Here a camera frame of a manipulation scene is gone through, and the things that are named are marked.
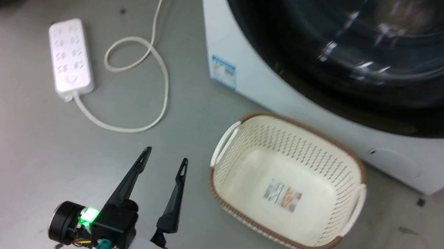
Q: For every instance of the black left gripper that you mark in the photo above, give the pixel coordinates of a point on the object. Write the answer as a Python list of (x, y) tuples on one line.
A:
[(117, 223)]

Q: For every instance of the white washing machine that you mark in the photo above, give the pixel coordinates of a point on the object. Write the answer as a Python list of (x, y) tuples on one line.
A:
[(248, 71)]

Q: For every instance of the cream plastic laundry basket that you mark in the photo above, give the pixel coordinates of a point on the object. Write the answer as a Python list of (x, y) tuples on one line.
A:
[(248, 182)]

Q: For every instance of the paper label in basket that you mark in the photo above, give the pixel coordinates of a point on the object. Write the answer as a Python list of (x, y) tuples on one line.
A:
[(282, 194)]

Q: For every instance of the blue white energy label sticker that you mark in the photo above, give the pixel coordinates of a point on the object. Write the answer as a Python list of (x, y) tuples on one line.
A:
[(223, 71)]

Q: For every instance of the white power strip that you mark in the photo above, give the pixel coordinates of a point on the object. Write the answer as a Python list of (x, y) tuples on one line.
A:
[(70, 58)]

